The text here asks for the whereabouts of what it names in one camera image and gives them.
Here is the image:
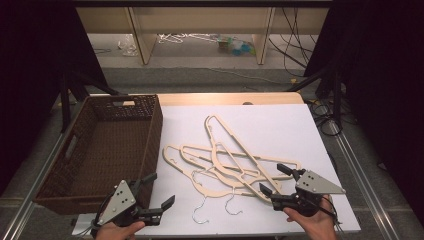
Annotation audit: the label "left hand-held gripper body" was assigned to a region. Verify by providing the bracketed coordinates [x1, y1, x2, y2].
[95, 179, 164, 229]

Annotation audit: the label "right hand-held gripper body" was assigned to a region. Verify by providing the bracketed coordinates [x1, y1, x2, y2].
[269, 167, 347, 218]

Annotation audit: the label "brown woven basket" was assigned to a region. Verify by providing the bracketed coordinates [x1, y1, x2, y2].
[33, 94, 164, 216]

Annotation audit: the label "person's left hand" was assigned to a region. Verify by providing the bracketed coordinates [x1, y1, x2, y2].
[94, 220, 146, 240]

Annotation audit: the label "person's right hand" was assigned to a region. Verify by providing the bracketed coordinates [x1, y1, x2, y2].
[283, 195, 338, 240]

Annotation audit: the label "black tripod stand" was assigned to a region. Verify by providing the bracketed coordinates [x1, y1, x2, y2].
[283, 63, 346, 130]
[57, 64, 121, 135]

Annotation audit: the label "black curtain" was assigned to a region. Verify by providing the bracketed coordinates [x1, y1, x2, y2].
[303, 0, 424, 219]
[0, 0, 109, 198]

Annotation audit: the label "colourful plastic things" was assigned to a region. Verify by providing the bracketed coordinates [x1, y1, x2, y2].
[216, 35, 257, 58]

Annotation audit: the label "clear plastic bag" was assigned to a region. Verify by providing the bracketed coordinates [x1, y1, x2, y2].
[116, 33, 139, 58]

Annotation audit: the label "beige wooden shelf unit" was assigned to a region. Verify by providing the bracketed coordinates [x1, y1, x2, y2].
[75, 6, 330, 66]

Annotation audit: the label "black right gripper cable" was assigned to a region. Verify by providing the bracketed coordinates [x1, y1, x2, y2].
[313, 194, 344, 234]

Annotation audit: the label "grey left gripper cable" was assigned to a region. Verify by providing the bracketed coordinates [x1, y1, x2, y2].
[73, 191, 116, 240]

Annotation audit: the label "metal floor rail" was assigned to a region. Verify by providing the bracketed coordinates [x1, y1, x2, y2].
[0, 131, 68, 240]
[328, 119, 403, 240]

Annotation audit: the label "black floor cables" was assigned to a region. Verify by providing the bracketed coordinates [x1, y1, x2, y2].
[307, 97, 346, 138]

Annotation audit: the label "black hanging cables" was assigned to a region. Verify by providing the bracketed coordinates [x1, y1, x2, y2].
[267, 7, 319, 78]

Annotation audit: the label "white wire hangers on floor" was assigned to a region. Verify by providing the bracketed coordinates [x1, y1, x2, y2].
[156, 32, 219, 45]

